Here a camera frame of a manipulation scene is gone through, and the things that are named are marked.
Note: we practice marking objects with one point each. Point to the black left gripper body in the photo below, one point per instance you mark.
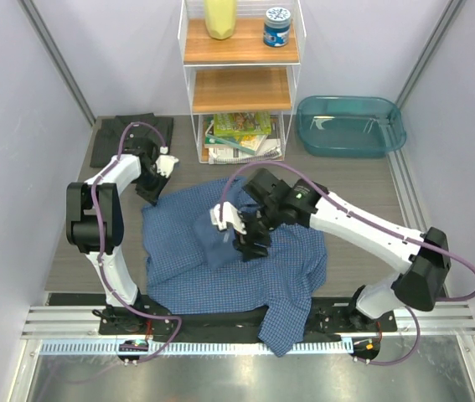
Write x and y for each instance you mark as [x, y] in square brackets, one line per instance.
[149, 185]

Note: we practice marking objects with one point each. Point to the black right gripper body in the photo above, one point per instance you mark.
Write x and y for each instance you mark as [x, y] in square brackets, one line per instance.
[258, 224]

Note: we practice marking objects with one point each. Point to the blue plaid long sleeve shirt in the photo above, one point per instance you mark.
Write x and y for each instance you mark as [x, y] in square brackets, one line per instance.
[192, 268]

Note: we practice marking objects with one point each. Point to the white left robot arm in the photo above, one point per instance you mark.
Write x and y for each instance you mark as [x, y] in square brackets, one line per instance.
[94, 219]

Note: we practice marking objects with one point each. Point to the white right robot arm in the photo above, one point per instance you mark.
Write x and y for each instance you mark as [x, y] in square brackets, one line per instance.
[419, 259]

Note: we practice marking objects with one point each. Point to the stack of books and papers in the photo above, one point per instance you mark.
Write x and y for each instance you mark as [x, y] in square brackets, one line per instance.
[236, 150]

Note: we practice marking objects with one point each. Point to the folded dark grey shirt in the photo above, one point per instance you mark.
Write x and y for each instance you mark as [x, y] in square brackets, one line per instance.
[108, 136]

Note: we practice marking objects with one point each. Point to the green picture book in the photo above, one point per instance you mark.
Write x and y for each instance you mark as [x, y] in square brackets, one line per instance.
[242, 124]

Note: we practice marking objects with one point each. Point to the teal plastic basin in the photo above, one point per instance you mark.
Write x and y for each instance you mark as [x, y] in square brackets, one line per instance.
[349, 126]

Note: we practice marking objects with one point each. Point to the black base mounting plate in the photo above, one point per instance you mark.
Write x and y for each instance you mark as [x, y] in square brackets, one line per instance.
[327, 321]

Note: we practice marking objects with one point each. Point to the yellow vase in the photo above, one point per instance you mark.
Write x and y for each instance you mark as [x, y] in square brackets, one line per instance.
[220, 18]

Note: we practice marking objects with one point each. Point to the blue jar with lid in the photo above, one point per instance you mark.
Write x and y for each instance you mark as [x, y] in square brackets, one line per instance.
[277, 26]

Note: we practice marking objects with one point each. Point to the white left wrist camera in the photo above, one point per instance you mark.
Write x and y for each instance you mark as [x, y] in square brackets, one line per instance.
[165, 163]

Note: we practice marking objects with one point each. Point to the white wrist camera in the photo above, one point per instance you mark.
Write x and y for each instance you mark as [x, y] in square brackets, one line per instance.
[226, 215]
[165, 163]

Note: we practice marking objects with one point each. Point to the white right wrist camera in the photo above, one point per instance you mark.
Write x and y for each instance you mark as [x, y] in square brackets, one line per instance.
[226, 215]

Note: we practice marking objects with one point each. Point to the white wire wooden shelf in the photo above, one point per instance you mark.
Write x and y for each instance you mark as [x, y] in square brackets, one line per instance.
[240, 73]

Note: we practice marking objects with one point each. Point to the white slotted cable duct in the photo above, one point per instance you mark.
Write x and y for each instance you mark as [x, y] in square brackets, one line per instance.
[133, 347]

